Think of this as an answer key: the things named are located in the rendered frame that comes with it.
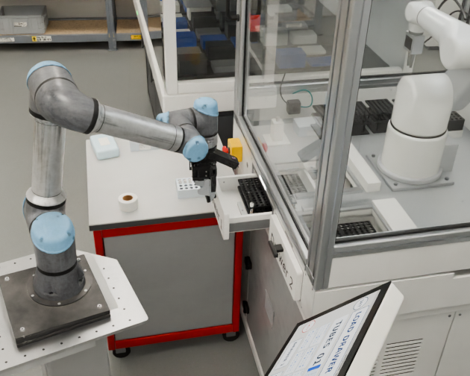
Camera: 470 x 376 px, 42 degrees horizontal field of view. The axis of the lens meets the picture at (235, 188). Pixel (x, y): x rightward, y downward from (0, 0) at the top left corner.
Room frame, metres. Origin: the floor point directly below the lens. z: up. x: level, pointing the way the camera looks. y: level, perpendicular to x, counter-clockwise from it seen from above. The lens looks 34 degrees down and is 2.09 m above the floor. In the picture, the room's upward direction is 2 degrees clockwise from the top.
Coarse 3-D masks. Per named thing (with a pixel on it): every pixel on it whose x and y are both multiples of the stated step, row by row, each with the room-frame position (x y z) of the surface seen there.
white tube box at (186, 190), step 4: (176, 180) 1.95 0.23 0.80; (188, 180) 1.96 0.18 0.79; (176, 184) 1.93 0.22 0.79; (180, 184) 1.92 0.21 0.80; (184, 184) 1.92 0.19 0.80; (188, 184) 1.92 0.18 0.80; (192, 184) 1.92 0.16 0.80; (176, 188) 1.93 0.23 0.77; (180, 188) 1.90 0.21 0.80; (184, 188) 1.90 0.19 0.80; (188, 188) 1.90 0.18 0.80; (192, 188) 1.90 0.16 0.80; (196, 188) 1.90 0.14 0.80; (180, 192) 1.88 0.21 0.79; (184, 192) 1.88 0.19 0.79; (188, 192) 1.89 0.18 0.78; (192, 192) 1.89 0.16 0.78; (196, 192) 1.89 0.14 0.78; (180, 196) 1.88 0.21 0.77; (184, 196) 1.88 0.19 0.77; (188, 196) 1.89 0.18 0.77; (192, 196) 1.89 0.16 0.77; (196, 196) 1.89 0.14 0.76; (200, 196) 1.89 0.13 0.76; (204, 196) 1.90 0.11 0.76
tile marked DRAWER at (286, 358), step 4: (296, 340) 0.98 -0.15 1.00; (300, 340) 0.97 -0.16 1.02; (292, 344) 0.97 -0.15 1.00; (296, 344) 0.96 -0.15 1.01; (288, 348) 0.96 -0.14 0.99; (292, 348) 0.95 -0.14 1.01; (296, 348) 0.94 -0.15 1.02; (288, 352) 0.94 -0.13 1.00; (292, 352) 0.93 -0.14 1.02; (284, 356) 0.94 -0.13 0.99; (288, 356) 0.93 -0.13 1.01; (280, 360) 0.93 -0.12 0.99; (284, 360) 0.92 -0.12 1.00; (288, 360) 0.91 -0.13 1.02; (280, 364) 0.91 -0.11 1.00; (284, 364) 0.90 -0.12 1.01; (276, 368) 0.91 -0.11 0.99; (280, 368) 0.90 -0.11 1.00
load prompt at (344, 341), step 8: (360, 312) 0.92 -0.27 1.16; (352, 320) 0.91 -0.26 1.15; (360, 320) 0.89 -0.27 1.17; (344, 328) 0.89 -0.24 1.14; (352, 328) 0.87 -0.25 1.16; (344, 336) 0.86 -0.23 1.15; (352, 336) 0.84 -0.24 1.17; (336, 344) 0.85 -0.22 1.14; (344, 344) 0.83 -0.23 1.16; (336, 352) 0.82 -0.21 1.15; (344, 352) 0.80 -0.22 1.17; (328, 360) 0.80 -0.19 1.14; (336, 360) 0.79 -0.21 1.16; (328, 368) 0.78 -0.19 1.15; (336, 368) 0.76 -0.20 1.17
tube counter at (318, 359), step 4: (324, 352) 0.85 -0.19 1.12; (316, 356) 0.85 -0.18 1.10; (320, 356) 0.84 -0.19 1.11; (324, 356) 0.83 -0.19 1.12; (316, 360) 0.83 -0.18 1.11; (320, 360) 0.82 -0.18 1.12; (312, 364) 0.83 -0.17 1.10; (316, 364) 0.82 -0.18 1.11; (320, 364) 0.81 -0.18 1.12; (308, 368) 0.82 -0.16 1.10; (312, 368) 0.81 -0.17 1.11; (316, 368) 0.80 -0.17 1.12; (308, 372) 0.80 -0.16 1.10; (312, 372) 0.80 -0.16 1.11; (316, 372) 0.79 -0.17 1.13
